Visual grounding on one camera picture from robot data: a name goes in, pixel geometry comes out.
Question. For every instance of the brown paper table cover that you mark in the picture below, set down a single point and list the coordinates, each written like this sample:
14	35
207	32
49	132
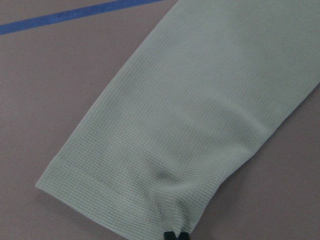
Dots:
49	78

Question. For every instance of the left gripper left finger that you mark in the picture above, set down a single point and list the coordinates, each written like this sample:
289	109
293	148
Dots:
169	235

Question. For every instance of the olive green long-sleeve shirt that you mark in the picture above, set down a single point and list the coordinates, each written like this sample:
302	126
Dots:
197	99

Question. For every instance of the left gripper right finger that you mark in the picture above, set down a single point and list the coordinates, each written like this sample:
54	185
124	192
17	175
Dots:
184	236

